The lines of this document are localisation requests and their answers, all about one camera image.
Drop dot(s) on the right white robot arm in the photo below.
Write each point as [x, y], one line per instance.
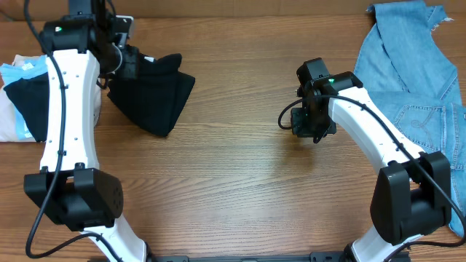
[412, 189]

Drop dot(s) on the folded black garment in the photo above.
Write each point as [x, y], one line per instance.
[31, 98]

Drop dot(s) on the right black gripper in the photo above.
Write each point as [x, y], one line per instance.
[301, 131]

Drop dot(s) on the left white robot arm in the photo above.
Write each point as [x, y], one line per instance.
[85, 49]

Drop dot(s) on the blue denim jeans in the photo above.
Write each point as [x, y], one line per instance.
[413, 83]

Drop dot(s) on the folded beige garment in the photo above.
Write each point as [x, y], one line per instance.
[25, 100]

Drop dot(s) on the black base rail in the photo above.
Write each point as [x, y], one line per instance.
[255, 258]

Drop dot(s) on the black t-shirt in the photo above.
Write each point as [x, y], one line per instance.
[155, 99]

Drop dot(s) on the folded light blue garment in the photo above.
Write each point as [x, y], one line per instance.
[13, 127]

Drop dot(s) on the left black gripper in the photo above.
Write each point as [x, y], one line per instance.
[130, 71]

